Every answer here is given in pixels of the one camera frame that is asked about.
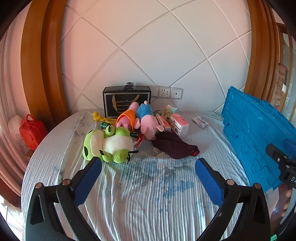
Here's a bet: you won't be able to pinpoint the white sachet packet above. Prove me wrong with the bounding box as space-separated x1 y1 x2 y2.
192 116 209 128

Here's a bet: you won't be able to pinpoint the black gift box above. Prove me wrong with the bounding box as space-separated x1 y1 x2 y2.
102 86 152 119

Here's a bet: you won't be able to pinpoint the small pink white packet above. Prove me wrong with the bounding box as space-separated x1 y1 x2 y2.
158 116 171 131

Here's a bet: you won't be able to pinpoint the small red suitcase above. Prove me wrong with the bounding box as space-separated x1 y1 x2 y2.
19 114 48 151

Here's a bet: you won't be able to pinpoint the white plastic bag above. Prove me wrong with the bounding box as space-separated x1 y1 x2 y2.
8 115 23 137

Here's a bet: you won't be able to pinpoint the green frog plush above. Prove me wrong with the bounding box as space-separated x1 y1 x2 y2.
83 125 139 164

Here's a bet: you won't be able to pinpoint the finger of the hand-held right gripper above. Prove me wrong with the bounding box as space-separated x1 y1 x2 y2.
266 144 290 163
284 139 296 155

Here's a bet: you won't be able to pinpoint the dark maroon cloth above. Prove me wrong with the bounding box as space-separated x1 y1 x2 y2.
151 132 200 159

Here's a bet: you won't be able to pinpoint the wooden glass cabinet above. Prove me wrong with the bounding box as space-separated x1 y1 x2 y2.
270 23 296 121

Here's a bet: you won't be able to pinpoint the red green toothpaste box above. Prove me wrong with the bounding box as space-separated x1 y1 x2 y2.
132 133 147 148

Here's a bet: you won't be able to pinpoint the wooden wall frame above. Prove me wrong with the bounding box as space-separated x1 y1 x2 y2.
21 0 70 130
244 0 278 100

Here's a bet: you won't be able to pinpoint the person's right hand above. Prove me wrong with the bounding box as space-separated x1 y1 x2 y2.
281 188 292 217

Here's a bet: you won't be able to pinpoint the white wall socket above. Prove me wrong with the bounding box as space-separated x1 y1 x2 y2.
158 86 171 98

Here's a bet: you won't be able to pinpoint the green tissue pack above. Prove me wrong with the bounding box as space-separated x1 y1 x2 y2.
164 105 178 116

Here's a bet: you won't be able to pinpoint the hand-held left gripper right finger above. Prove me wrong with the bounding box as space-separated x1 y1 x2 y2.
195 158 271 241

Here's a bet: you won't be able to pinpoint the large pink tissue pack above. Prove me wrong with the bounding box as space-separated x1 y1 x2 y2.
170 113 189 138

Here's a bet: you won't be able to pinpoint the pig plush blue shirt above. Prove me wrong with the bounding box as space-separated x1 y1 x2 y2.
136 100 171 141

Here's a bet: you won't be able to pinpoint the blue plastic crate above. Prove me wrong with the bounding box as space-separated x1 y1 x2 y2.
221 86 296 192

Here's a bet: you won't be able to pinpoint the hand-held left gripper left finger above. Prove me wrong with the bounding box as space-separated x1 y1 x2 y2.
25 157 102 241

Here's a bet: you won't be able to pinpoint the cloth-covered round desktop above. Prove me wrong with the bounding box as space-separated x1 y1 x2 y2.
21 109 278 241

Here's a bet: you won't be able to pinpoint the yellow duck clip toy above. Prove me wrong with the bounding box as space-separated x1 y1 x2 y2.
92 112 116 124

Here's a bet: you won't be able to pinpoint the pig plush orange dress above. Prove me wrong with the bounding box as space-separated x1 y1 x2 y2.
116 101 141 130

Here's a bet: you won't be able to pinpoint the white pleated curtain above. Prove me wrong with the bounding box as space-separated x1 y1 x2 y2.
0 35 30 197

